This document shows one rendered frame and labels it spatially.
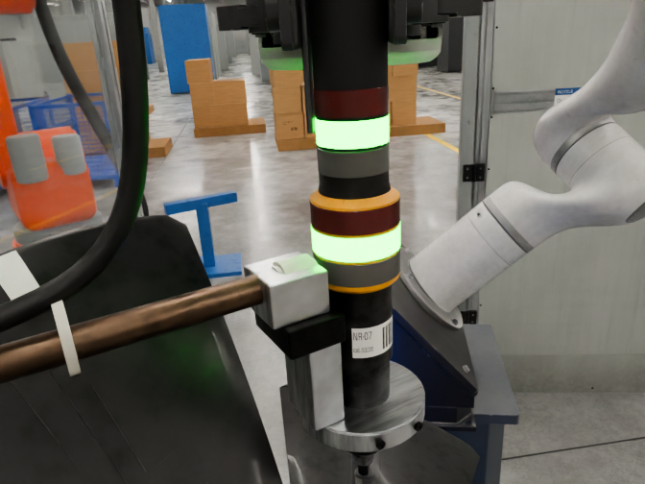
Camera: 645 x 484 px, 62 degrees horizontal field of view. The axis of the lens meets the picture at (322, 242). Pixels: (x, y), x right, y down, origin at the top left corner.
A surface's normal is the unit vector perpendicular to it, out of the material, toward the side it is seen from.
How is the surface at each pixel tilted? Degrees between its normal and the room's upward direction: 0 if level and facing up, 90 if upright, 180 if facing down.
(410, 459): 17
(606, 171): 60
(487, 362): 0
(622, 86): 113
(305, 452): 5
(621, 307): 90
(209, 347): 43
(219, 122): 90
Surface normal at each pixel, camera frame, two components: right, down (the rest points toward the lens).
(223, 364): 0.44, -0.52
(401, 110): 0.14, 0.36
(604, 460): -0.05, -0.93
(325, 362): 0.51, 0.29
